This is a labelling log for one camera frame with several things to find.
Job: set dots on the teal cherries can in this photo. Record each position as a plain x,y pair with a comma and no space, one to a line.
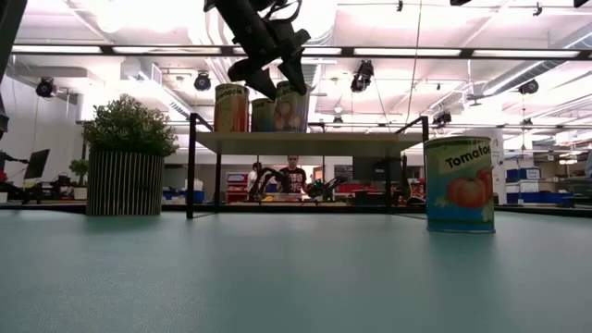
262,118

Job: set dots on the black ceiling spotlight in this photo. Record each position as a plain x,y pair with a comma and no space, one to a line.
528,86
202,82
441,118
46,88
363,76

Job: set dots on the green plant in striped pot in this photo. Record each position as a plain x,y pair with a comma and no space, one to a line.
125,180

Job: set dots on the blue peaches can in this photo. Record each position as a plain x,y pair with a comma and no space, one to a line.
291,115

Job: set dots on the black background robot arm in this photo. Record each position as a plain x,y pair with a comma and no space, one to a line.
326,187
268,178

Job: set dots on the blue storage bin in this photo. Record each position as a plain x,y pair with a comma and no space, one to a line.
525,174

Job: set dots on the teal tomatoes can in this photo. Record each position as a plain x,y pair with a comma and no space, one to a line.
460,189

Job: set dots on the white pillar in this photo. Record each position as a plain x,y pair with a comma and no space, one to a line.
499,166

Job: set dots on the person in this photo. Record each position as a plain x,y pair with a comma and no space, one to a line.
253,175
296,176

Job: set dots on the row of blue bins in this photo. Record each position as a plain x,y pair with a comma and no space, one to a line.
541,198

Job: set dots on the black background monitor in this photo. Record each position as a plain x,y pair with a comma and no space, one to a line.
37,164

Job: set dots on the wooden shelf with black legs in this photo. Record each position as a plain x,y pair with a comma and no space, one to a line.
300,144

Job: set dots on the small background potted plant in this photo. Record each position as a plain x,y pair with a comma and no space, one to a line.
79,168

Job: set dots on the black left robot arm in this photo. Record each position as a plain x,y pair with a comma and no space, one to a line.
5,28

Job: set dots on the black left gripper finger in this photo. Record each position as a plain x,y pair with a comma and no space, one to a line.
295,74
254,78

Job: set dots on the orange pineapple can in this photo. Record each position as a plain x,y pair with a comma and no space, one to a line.
231,111

